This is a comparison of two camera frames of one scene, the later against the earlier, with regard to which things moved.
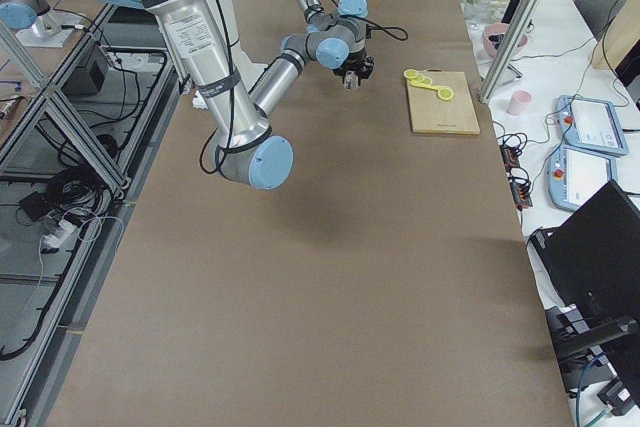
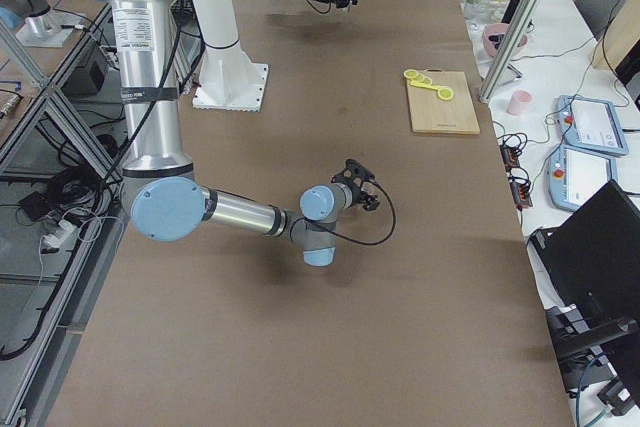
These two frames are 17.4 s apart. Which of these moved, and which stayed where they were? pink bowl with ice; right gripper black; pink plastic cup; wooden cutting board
Moved: right gripper black
Stayed: pink plastic cup; pink bowl with ice; wooden cutting board
